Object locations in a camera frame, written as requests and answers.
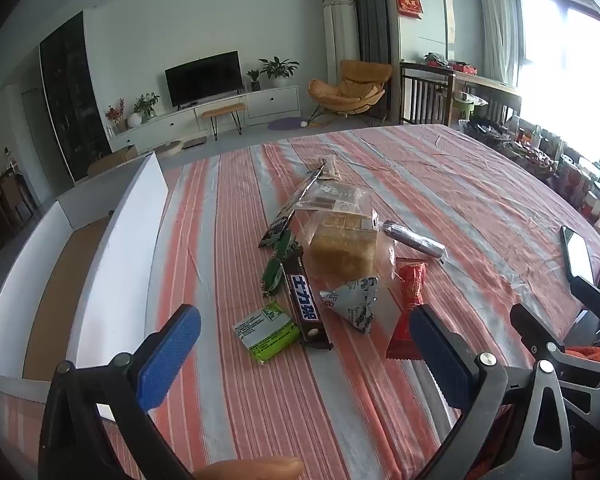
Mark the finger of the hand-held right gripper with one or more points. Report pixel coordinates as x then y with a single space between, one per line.
597 292
540 330

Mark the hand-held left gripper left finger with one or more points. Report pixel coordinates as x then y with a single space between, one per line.
170 355

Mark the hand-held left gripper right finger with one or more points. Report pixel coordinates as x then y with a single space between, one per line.
445 360

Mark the red snack packet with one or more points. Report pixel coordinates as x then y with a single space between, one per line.
410 290

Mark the small green snack packet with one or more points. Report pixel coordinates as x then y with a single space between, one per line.
265 332

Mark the white cardboard box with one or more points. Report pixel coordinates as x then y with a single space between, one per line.
125 260

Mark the triangular white blue packet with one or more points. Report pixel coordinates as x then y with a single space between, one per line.
355 302

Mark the green sausage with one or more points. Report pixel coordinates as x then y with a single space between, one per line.
277 265

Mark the dark brown chocolate bar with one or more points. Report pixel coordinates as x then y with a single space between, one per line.
305 305

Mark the bagged toast bread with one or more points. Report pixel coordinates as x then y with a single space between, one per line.
340 245

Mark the long black snack packet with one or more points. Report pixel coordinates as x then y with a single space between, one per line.
290 205

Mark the clear packet brown label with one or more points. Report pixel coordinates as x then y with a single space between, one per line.
330 195

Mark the person's left hand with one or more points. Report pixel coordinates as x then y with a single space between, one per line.
250 469

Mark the black smartphone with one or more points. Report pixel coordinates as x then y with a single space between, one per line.
577 255

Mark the orange knitted cloth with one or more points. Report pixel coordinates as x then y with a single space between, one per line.
592 353

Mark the clutter of jars and tins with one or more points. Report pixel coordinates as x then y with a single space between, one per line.
540 150

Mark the striped tablecloth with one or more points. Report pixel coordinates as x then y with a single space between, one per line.
430 200

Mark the brown cardboard box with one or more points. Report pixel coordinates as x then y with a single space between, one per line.
112 162

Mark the white pet bed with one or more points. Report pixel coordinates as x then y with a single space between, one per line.
167 147

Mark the dining table with chairs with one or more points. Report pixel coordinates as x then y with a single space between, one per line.
7 200

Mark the window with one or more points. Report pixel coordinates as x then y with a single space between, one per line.
565 70

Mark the round white vase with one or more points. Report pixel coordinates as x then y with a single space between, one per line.
134 120

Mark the red flower arrangement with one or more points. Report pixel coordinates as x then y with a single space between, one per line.
115 112

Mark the leafy plant in vase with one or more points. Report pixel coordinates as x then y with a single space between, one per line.
146 105

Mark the wooden bench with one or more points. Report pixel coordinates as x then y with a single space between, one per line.
223 109

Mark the purple round mat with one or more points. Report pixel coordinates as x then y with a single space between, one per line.
282 123

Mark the wooden railed furniture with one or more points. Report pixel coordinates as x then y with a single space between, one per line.
425 92

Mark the white television cabinet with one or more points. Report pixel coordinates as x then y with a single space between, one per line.
272 102

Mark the dark glass display cabinet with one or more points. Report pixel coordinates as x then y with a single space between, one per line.
72 100

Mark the flat screen television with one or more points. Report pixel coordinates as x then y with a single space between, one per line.
204 79

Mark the white sheer curtain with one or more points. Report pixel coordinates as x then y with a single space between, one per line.
495 25

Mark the small potted plant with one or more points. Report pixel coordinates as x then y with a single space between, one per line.
253 80

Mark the orange lounge chair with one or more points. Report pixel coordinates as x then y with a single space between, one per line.
352 87

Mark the large potted plant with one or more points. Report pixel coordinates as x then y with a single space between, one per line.
278 70

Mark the covered standing air conditioner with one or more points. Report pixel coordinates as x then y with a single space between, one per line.
340 35

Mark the grey curtain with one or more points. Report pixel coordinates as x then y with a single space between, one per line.
375 20

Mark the red wall hanging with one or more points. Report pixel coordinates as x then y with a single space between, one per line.
409 0

